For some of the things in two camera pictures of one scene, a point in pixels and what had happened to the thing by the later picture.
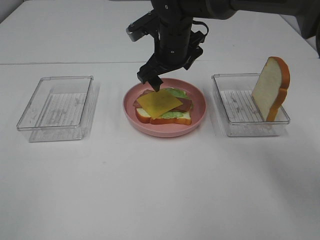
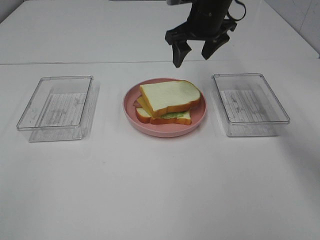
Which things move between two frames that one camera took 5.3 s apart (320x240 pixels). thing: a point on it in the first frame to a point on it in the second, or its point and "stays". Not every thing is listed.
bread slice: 142,116 stays
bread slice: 271,88 to 159,98
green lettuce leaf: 175,114 stays
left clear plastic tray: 63,108 stays
